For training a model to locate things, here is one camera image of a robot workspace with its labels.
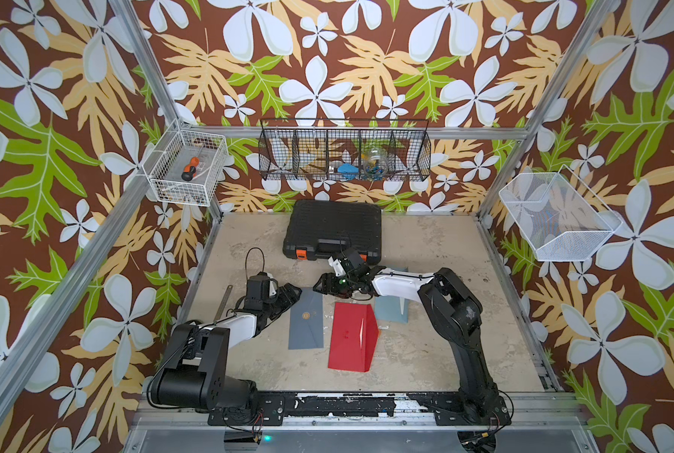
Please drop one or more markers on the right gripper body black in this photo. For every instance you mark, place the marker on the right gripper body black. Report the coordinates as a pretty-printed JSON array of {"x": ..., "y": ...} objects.
[{"x": 350, "y": 282}]

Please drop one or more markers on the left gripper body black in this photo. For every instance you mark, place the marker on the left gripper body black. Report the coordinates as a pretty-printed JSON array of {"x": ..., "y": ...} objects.
[{"x": 270, "y": 306}]

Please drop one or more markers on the grey envelope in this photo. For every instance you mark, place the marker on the grey envelope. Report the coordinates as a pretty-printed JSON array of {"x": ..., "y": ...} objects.
[{"x": 306, "y": 330}]

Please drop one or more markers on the light blue envelope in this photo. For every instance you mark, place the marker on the light blue envelope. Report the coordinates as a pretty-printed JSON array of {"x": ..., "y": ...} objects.
[{"x": 391, "y": 305}]

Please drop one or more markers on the red envelope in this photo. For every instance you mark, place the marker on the red envelope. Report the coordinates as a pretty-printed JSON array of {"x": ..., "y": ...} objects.
[{"x": 354, "y": 337}]

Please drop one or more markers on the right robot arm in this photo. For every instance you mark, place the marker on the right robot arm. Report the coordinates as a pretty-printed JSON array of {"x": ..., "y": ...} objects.
[{"x": 454, "y": 313}]

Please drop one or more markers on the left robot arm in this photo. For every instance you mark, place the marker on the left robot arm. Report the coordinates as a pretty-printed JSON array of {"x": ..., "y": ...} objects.
[{"x": 193, "y": 374}]

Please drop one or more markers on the metal ruler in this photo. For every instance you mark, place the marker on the metal ruler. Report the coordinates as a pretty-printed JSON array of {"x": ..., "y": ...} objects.
[{"x": 223, "y": 303}]

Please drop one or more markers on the black tool case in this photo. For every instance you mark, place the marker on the black tool case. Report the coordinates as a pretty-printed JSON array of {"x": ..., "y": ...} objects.
[{"x": 320, "y": 229}]

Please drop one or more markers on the blue object in basket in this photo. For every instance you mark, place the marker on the blue object in basket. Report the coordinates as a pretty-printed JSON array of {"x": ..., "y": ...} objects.
[{"x": 348, "y": 172}]

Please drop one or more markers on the clear jar in basket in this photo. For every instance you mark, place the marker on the clear jar in basket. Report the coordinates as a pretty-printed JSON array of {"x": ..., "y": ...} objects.
[{"x": 375, "y": 163}]

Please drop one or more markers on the orange black screwdriver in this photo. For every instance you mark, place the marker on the orange black screwdriver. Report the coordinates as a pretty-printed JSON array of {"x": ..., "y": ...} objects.
[{"x": 190, "y": 170}]

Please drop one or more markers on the white mesh basket right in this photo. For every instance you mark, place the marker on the white mesh basket right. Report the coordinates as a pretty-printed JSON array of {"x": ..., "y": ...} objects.
[{"x": 559, "y": 215}]

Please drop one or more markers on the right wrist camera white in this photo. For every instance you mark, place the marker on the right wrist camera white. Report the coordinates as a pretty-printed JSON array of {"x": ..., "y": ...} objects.
[{"x": 338, "y": 266}]

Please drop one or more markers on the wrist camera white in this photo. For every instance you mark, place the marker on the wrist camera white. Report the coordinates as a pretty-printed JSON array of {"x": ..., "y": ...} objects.
[
  {"x": 273, "y": 286},
  {"x": 338, "y": 266}
]

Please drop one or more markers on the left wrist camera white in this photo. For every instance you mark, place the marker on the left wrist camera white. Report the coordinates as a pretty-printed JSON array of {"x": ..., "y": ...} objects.
[{"x": 273, "y": 286}]

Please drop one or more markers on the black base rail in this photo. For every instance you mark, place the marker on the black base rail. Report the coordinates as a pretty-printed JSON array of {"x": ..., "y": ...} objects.
[{"x": 447, "y": 408}]

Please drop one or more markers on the black wire basket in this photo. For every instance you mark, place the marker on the black wire basket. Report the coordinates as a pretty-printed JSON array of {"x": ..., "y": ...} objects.
[{"x": 314, "y": 148}]

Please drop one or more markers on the white wire basket left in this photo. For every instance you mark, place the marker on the white wire basket left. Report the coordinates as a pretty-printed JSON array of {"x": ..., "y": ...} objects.
[{"x": 172, "y": 153}]

